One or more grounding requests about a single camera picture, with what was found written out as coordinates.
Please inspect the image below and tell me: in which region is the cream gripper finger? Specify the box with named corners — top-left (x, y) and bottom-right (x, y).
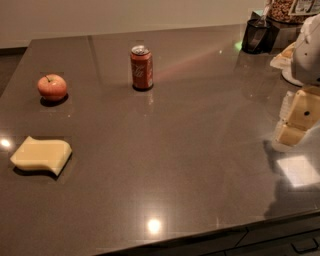
top-left (275, 86), bottom-right (320, 147)

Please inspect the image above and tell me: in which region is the red coke can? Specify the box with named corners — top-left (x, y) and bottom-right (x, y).
top-left (130, 45), bottom-right (153, 91)

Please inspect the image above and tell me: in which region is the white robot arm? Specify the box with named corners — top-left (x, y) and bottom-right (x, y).
top-left (273, 14), bottom-right (320, 151)

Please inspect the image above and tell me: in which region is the yellow wavy sponge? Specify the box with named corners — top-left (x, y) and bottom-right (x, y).
top-left (10, 136), bottom-right (72, 176)

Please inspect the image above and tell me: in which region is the white plate with snack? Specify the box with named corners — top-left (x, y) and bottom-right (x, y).
top-left (270, 43), bottom-right (302, 87)

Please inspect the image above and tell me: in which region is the black cup holder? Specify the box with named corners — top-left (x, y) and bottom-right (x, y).
top-left (242, 19), bottom-right (279, 54)

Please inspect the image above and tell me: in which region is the jar of nuts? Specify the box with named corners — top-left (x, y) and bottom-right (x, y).
top-left (268, 0), bottom-right (320, 24)

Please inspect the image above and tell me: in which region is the red apple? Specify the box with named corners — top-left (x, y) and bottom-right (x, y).
top-left (37, 74), bottom-right (67, 101)

